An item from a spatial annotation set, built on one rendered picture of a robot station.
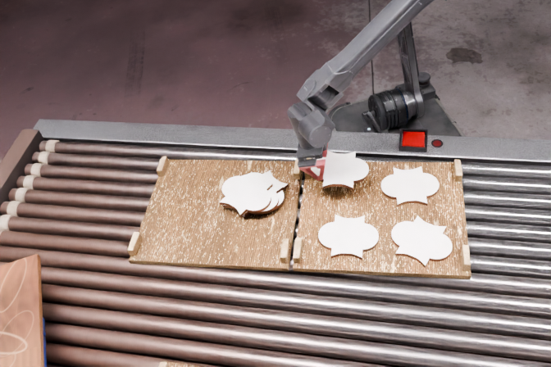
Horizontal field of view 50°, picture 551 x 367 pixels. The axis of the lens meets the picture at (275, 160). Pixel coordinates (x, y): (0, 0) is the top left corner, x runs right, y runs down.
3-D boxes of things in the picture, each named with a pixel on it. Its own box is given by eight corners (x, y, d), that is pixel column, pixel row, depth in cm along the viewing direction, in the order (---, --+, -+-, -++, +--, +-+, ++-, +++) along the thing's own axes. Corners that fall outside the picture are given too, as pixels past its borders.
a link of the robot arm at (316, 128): (334, 91, 143) (310, 75, 138) (358, 112, 135) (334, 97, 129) (304, 130, 146) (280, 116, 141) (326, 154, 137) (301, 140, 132)
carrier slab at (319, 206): (307, 164, 167) (307, 160, 166) (459, 166, 159) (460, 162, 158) (293, 271, 143) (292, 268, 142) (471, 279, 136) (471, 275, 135)
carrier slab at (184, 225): (166, 162, 175) (164, 159, 173) (304, 165, 167) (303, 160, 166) (129, 264, 151) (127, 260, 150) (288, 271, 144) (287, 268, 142)
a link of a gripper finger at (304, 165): (334, 165, 152) (325, 138, 146) (332, 185, 147) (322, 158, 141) (309, 167, 155) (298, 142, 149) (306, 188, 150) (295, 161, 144)
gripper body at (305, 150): (327, 131, 150) (320, 109, 145) (323, 160, 143) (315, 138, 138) (302, 134, 152) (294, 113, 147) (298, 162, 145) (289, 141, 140)
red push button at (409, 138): (403, 134, 170) (403, 130, 169) (424, 135, 169) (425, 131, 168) (402, 149, 167) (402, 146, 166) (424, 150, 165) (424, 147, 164)
